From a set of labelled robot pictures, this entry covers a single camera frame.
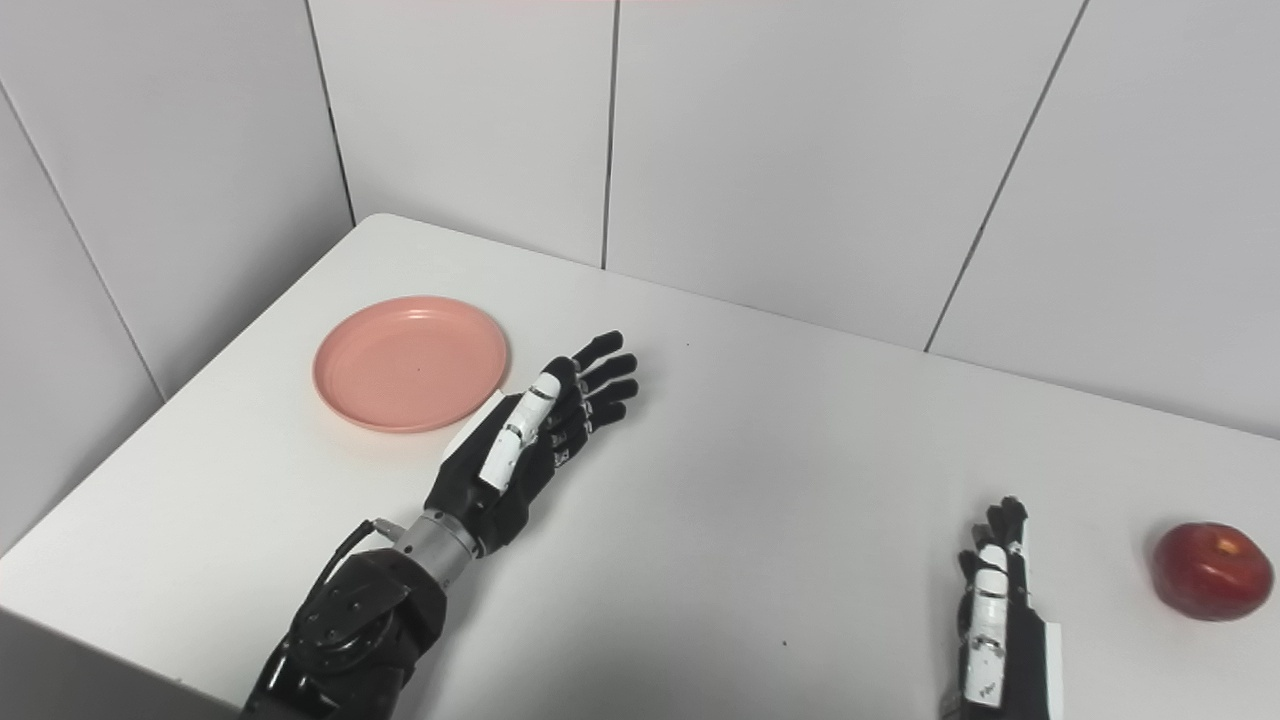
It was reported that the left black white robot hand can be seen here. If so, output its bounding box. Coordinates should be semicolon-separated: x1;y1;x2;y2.
424;331;639;557

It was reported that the pink plate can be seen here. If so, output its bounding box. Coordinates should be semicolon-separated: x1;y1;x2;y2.
312;296;510;434

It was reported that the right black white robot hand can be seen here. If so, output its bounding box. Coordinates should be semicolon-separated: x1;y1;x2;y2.
945;497;1063;720

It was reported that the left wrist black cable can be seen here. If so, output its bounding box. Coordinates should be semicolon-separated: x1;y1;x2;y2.
318;517;406;601

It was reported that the red apple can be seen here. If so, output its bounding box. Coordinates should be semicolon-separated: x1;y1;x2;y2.
1150;521;1275;622

